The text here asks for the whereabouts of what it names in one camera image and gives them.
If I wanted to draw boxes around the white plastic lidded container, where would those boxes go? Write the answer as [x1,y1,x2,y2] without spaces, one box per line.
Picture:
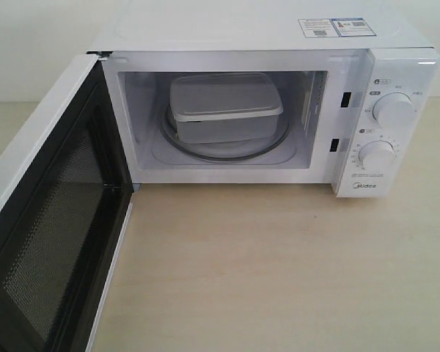
[169,73,283,144]

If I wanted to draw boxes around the white microwave door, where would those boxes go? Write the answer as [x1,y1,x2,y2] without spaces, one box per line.
[0,54,133,351]

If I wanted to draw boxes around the white microwave oven body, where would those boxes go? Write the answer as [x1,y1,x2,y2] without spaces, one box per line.
[89,1,440,197]

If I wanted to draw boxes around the glass turntable plate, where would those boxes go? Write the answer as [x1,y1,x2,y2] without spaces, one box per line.
[158,105,293,164]

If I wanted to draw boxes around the lower white control knob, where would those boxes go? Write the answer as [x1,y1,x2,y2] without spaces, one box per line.
[358,140,395,172]

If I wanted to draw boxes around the white control knob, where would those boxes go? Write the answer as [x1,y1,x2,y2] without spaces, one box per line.
[358,140,395,172]
[373,92,416,126]

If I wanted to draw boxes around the upper white control knob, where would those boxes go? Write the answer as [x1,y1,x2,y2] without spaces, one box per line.
[373,92,416,126]

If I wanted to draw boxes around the warning label sticker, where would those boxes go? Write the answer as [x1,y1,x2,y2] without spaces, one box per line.
[298,18,376,38]

